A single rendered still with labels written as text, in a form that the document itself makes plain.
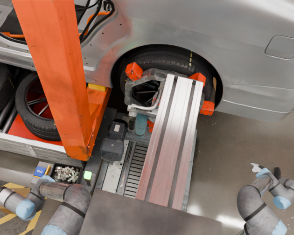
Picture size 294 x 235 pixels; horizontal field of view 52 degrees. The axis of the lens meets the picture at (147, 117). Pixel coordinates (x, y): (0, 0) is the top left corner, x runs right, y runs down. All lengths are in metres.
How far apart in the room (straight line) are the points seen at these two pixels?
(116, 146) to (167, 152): 1.80
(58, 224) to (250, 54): 1.32
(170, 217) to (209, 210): 2.20
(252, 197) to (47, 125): 1.63
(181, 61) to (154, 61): 0.17
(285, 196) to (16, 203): 1.30
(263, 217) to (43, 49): 1.12
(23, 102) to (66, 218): 1.58
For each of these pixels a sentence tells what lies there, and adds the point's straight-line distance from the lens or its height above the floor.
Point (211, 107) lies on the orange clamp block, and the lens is 2.13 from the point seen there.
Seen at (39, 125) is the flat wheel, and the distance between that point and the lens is 2.46.
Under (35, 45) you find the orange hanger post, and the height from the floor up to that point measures 1.68.
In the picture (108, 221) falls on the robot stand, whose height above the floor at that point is 2.03.
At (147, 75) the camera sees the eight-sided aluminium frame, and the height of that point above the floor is 1.10.
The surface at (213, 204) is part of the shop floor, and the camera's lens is 2.80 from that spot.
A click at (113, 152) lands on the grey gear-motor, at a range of 2.40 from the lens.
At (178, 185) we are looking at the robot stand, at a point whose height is 2.03.
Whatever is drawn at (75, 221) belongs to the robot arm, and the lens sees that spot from 1.17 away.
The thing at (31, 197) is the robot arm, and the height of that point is 1.16.
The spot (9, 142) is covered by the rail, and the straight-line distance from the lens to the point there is 2.65.
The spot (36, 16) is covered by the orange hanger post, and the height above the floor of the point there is 1.83.
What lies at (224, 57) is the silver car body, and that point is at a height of 1.31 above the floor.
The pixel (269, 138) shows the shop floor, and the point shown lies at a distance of 3.27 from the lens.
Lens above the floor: 2.59
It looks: 59 degrees down
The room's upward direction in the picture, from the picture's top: 10 degrees clockwise
